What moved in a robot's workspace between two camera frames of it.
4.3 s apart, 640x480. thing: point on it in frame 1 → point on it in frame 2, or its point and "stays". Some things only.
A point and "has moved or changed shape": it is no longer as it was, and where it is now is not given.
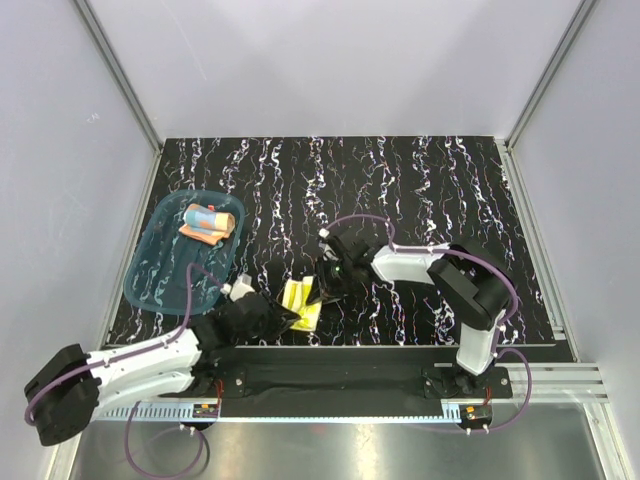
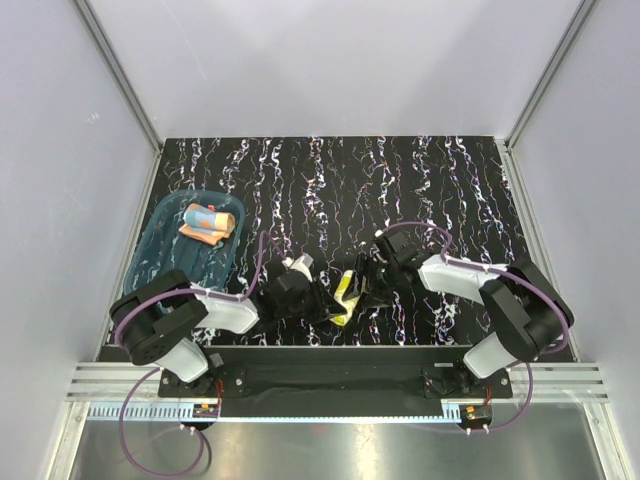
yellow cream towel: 295,297 has moved or changed shape
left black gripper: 280,319 → 324,306
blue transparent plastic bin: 161,253 stays
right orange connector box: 476,414 stays
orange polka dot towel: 201,223 stays
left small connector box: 205,410 stays
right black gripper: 328,292 → 366,266
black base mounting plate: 341,375 stays
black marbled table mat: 421,192 stays
